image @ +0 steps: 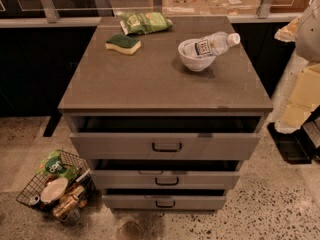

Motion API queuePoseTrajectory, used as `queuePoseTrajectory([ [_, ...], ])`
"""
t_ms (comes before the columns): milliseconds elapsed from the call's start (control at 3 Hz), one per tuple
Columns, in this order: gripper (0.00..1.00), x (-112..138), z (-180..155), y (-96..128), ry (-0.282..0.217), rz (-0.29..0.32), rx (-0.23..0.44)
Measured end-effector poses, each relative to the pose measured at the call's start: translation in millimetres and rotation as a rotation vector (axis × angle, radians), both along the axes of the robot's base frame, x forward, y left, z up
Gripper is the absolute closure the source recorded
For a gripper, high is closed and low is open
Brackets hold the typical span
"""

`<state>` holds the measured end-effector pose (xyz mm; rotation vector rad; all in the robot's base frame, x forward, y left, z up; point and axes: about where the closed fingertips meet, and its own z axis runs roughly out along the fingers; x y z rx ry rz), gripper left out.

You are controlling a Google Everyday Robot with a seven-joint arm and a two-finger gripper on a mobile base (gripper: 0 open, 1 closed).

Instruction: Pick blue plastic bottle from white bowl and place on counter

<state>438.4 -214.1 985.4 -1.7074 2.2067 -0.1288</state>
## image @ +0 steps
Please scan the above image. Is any soda can in basket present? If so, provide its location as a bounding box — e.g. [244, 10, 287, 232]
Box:
[29, 195, 41, 207]

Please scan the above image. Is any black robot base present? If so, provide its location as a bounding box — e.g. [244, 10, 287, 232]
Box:
[267, 107, 320, 164]

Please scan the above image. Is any clear plastic water bottle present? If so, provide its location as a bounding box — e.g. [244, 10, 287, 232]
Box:
[184, 32, 241, 58]

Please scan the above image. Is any green chip bag in basket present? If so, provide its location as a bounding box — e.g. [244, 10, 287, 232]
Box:
[36, 150, 78, 182]

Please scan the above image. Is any green and yellow sponge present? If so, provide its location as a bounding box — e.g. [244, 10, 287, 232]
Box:
[105, 34, 141, 55]

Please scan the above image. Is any white ceramic bowl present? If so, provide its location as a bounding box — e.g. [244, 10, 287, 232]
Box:
[178, 39, 216, 72]

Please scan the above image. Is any bottom grey drawer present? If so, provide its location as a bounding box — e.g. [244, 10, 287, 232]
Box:
[102, 189, 226, 211]

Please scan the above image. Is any green snack bag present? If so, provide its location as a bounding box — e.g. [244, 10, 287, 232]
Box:
[120, 12, 173, 35]

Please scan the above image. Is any grey drawer cabinet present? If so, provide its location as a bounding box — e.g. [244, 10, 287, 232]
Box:
[57, 15, 275, 214]

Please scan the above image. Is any top grey drawer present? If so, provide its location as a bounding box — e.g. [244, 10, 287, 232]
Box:
[71, 116, 259, 160]

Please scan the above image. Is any middle grey drawer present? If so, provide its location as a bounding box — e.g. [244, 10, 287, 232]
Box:
[91, 160, 240, 190]

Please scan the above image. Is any black wire basket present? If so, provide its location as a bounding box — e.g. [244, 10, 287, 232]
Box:
[16, 150, 95, 225]

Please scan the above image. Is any white bowl in basket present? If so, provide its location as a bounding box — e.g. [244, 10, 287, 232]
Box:
[40, 177, 68, 203]

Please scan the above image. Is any gold wrapped bottle in basket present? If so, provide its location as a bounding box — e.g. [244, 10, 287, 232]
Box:
[53, 195, 78, 219]

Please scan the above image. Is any grey drawer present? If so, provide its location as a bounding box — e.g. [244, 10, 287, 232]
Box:
[91, 160, 240, 190]
[102, 189, 226, 211]
[71, 116, 259, 160]

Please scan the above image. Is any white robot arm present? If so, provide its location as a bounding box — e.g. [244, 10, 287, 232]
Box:
[272, 0, 320, 134]

